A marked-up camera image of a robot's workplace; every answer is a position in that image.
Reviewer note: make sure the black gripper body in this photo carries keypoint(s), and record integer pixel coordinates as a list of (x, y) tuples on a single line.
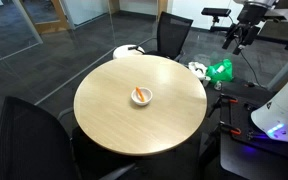
[(247, 32)]

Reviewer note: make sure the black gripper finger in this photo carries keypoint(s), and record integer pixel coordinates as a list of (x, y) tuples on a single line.
[(238, 50), (228, 40)]

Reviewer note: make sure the orange marker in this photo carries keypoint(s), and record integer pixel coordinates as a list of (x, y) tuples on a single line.
[(140, 94)]

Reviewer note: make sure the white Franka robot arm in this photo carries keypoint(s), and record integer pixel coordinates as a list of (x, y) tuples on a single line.
[(284, 110)]

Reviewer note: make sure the white bowl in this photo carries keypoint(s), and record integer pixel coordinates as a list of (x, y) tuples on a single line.
[(147, 100)]

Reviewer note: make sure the green plastic bag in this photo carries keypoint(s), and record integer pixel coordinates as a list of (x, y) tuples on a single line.
[(224, 71)]

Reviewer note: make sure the small clear bottle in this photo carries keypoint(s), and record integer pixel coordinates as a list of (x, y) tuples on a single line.
[(218, 86)]

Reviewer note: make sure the white plastic bag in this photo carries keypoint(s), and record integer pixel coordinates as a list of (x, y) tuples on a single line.
[(197, 68)]

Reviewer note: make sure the black mesh office chair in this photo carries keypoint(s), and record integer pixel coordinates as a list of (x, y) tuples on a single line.
[(170, 33), (30, 143)]

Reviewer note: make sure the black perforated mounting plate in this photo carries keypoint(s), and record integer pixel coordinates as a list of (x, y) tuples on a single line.
[(240, 116)]

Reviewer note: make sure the white round stool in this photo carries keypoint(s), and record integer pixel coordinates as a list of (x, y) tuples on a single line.
[(124, 52)]

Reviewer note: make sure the grey robot stand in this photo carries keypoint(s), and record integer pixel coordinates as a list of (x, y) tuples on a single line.
[(240, 163)]

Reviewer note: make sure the black camera on stand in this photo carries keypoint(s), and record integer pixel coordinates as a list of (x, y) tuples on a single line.
[(215, 12)]

